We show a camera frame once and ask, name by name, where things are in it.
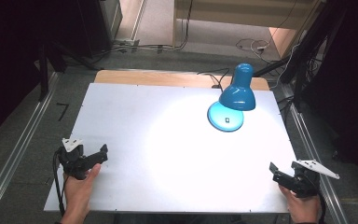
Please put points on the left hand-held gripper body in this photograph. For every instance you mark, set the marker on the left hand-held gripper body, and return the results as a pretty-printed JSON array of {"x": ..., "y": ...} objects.
[{"x": 74, "y": 160}]

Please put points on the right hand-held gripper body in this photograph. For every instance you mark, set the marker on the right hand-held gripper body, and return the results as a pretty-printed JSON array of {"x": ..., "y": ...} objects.
[{"x": 304, "y": 179}]

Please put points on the blue desk lamp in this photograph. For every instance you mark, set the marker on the blue desk lamp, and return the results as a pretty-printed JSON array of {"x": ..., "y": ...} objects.
[{"x": 233, "y": 99}]

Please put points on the person's right hand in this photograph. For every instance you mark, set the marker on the person's right hand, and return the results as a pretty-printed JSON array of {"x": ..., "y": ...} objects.
[{"x": 301, "y": 207}]

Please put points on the person's left hand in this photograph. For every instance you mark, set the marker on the person's left hand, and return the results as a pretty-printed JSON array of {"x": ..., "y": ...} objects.
[{"x": 78, "y": 193}]

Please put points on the black stand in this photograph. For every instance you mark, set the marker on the black stand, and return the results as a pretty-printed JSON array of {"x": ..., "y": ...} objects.
[
  {"x": 304, "y": 62},
  {"x": 51, "y": 59}
]

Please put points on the wooden table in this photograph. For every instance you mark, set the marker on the wooden table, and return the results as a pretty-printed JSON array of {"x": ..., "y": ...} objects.
[{"x": 180, "y": 79}]

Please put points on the grey power strip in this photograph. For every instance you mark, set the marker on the grey power strip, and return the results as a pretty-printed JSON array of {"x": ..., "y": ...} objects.
[{"x": 126, "y": 42}]

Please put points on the wooden cabinet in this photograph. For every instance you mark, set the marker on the wooden cabinet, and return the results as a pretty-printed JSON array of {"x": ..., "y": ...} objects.
[{"x": 248, "y": 18}]

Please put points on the aluminium rail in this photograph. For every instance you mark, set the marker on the aluminium rail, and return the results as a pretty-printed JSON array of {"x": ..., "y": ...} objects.
[
  {"x": 315, "y": 155},
  {"x": 15, "y": 152}
]

